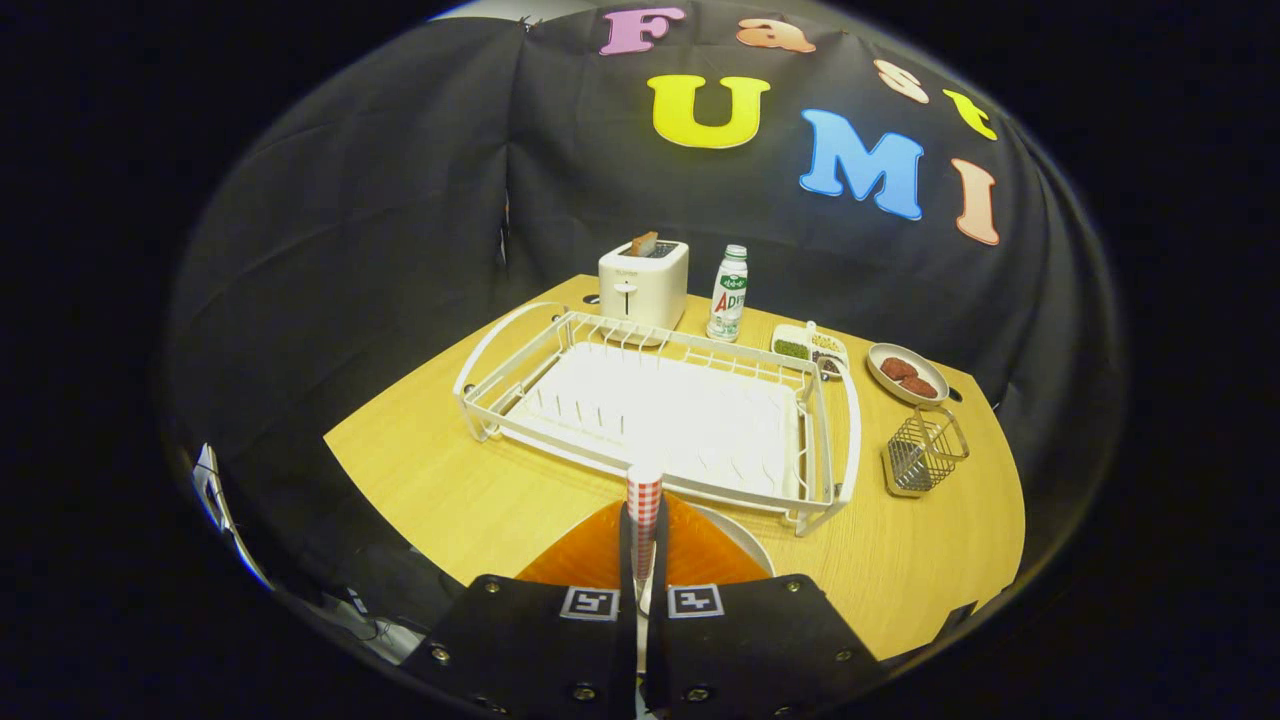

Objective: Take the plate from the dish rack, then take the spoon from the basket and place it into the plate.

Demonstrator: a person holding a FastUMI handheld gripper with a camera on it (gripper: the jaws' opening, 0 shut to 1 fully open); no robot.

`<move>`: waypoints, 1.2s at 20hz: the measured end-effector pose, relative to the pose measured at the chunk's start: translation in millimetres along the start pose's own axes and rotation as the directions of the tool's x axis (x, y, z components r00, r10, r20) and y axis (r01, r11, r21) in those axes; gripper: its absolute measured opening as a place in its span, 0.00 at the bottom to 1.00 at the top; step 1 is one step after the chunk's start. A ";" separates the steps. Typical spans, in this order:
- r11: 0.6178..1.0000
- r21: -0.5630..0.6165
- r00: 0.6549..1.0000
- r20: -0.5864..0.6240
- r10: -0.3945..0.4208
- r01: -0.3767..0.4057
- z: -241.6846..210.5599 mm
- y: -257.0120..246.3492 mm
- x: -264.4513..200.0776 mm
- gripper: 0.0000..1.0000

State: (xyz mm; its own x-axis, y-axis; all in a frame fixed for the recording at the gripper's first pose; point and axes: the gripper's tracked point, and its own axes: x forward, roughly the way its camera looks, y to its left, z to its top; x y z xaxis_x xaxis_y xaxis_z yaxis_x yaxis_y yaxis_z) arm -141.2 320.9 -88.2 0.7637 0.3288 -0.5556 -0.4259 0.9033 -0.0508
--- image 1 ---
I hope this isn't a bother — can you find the white round plate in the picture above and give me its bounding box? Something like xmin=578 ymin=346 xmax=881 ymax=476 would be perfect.
xmin=640 ymin=503 xmax=776 ymax=616

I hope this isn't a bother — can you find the small beige plate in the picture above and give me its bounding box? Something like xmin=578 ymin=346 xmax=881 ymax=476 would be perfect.
xmin=866 ymin=342 xmax=951 ymax=408

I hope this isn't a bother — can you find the white toaster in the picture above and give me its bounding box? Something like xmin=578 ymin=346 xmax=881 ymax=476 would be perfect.
xmin=598 ymin=239 xmax=690 ymax=348

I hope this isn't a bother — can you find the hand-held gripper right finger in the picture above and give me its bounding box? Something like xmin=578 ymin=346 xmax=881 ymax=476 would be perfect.
xmin=645 ymin=493 xmax=886 ymax=720

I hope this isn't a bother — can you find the white green label bottle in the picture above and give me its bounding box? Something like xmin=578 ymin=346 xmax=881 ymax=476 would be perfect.
xmin=706 ymin=244 xmax=749 ymax=343

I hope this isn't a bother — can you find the black backdrop cloth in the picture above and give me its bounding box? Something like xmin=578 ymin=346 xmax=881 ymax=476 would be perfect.
xmin=160 ymin=0 xmax=1126 ymax=641

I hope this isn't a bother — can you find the white wire dish rack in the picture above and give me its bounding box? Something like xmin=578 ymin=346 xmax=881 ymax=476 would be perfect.
xmin=453 ymin=301 xmax=862 ymax=538

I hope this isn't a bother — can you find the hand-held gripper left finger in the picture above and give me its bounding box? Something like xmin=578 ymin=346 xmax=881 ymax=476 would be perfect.
xmin=400 ymin=500 xmax=641 ymax=720

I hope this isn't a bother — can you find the metal wire basket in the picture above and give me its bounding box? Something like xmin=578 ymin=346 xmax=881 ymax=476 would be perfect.
xmin=881 ymin=404 xmax=970 ymax=499

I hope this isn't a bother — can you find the white divided condiment dish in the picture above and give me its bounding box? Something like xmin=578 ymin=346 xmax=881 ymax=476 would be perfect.
xmin=770 ymin=321 xmax=850 ymax=382

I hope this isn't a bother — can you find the pink checked handle spoon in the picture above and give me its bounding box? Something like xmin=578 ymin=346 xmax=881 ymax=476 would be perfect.
xmin=626 ymin=462 xmax=665 ymax=591

